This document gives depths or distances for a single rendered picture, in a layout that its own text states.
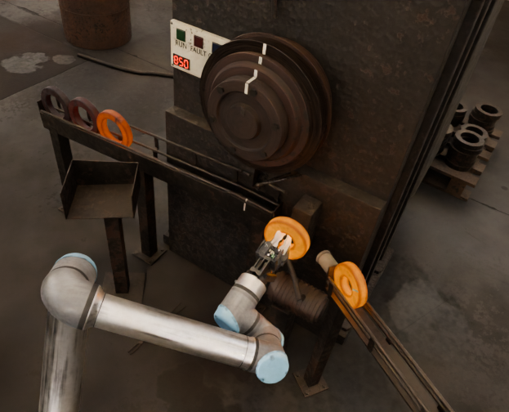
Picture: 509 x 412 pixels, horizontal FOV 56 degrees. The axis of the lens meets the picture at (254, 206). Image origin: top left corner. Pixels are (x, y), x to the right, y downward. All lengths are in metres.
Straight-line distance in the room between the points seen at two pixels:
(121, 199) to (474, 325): 1.83
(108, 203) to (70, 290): 0.81
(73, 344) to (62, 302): 0.22
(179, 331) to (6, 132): 2.55
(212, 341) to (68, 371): 0.43
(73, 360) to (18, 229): 1.49
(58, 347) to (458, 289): 2.07
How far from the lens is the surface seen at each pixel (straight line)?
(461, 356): 2.56
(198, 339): 1.27
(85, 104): 2.27
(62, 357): 1.45
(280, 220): 1.52
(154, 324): 1.25
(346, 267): 1.61
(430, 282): 2.77
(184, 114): 2.00
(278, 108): 1.46
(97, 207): 2.00
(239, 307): 1.39
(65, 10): 4.49
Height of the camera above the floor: 1.96
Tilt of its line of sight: 43 degrees down
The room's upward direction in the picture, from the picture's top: 8 degrees clockwise
